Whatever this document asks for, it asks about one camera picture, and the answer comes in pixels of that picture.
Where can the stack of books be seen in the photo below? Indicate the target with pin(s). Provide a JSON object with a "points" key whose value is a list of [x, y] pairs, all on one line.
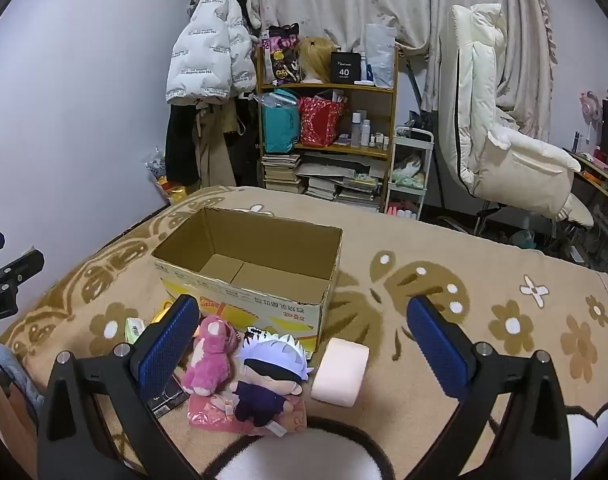
{"points": [[281, 175]]}

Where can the person's left forearm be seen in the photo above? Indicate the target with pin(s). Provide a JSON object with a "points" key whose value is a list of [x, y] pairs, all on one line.
{"points": [[4, 420]]}

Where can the red patterned bag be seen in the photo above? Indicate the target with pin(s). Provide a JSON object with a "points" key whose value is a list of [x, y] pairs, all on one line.
{"points": [[321, 122]]}

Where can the green tissue pack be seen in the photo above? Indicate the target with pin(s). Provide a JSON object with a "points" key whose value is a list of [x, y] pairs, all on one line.
{"points": [[134, 330]]}

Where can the white puffer jacket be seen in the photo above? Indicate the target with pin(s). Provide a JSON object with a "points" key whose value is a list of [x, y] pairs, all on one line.
{"points": [[204, 50]]}

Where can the pink roll cushion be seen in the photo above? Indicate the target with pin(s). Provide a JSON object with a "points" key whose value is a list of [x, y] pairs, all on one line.
{"points": [[339, 375]]}

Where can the cluttered desk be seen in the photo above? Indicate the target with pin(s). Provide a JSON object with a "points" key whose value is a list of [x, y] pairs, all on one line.
{"points": [[604, 180]]}

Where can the black box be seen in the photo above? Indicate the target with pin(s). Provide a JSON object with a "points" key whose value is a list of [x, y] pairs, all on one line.
{"points": [[345, 67]]}

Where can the purple printed bag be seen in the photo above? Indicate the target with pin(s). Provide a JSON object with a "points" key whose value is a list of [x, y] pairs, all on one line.
{"points": [[280, 55]]}

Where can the pink desk fan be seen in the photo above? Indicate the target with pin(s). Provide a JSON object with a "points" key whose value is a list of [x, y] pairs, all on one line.
{"points": [[590, 107]]}

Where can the cream padded chair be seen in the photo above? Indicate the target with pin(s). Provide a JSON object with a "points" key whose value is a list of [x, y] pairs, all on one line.
{"points": [[484, 110]]}

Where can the cardboard box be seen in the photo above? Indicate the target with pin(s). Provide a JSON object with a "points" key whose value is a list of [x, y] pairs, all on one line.
{"points": [[264, 310]]}

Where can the black packet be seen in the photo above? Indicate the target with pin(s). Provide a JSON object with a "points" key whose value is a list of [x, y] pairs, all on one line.
{"points": [[166, 402]]}

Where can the white-haired doll plush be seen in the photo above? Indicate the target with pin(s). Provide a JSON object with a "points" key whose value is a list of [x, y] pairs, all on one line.
{"points": [[269, 360]]}

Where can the snack bags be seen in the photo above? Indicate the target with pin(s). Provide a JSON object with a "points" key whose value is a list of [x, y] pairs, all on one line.
{"points": [[164, 180]]}

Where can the black hanging garment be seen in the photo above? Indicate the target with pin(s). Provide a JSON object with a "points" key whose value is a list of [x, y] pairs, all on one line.
{"points": [[180, 145]]}

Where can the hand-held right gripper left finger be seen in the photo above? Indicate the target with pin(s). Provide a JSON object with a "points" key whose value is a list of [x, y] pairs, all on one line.
{"points": [[166, 350]]}

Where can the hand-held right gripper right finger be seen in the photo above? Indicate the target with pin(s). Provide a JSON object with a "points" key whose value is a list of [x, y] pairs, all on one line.
{"points": [[436, 347]]}

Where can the blonde wig head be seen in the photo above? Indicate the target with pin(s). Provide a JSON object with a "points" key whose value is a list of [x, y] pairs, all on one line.
{"points": [[315, 57]]}

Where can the teal bag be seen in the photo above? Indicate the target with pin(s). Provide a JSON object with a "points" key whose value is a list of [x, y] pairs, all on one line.
{"points": [[280, 125]]}

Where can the pile of magazines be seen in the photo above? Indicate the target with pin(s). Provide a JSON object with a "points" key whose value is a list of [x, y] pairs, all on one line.
{"points": [[344, 185]]}

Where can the pink bear plush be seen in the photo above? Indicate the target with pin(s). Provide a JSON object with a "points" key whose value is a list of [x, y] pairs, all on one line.
{"points": [[209, 360]]}

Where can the white bottle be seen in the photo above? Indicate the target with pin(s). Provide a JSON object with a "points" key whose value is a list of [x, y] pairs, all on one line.
{"points": [[356, 130], [366, 134]]}

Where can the white trolley cart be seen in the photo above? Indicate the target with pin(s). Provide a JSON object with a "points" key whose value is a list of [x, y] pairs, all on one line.
{"points": [[424, 135]]}

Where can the yellow plush toy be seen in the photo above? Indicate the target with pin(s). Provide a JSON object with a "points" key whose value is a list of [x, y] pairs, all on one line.
{"points": [[160, 316]]}

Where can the white plastic bag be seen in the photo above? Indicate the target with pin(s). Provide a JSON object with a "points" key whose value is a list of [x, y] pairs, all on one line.
{"points": [[380, 55]]}

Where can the beige flower-print blanket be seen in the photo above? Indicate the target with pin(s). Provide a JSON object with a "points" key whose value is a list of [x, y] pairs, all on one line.
{"points": [[434, 270]]}

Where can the wooden shelf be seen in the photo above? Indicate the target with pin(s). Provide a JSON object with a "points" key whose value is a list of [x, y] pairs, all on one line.
{"points": [[329, 88]]}

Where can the khaki trousers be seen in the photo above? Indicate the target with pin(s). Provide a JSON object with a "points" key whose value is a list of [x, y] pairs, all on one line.
{"points": [[214, 150]]}

